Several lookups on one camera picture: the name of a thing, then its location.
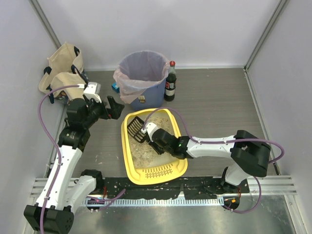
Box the black litter scoop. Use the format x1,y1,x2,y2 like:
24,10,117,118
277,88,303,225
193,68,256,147
127,116,147,143

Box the yellow litter box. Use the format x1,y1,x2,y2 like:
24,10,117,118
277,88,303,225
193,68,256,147
121,108,188,185

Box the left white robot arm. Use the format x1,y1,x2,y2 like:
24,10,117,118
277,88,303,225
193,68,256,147
24,96,124,234

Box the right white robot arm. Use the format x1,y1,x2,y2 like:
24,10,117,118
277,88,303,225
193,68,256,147
147,128,271,195

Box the small blue box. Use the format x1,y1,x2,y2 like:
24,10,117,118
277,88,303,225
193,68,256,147
112,83,120,93

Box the cat litter pellets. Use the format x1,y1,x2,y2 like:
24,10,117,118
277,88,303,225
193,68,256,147
128,116,178,169

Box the blue trash bin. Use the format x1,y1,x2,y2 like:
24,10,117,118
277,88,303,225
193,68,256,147
129,80,166,111

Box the pink bin liner bag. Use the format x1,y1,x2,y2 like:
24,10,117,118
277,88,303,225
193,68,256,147
113,50,170,104

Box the dark soda bottle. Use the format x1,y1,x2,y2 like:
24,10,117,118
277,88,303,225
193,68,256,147
164,60,176,101

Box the beige canvas tote bag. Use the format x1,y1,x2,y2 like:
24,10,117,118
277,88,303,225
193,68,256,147
39,42,89,94

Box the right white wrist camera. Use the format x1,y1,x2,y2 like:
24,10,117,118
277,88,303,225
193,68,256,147
141,122,159,141

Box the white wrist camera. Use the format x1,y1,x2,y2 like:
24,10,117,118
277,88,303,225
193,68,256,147
83,82,102,103
141,122,159,141

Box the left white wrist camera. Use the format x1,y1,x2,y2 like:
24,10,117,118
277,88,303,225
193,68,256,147
83,82,102,103

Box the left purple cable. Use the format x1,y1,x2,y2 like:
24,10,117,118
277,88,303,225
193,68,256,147
38,84,85,232

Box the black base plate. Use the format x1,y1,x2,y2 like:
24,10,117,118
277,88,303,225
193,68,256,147
103,176,250,200

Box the slotted cable duct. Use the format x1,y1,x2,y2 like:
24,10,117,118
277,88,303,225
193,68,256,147
82,197,224,206

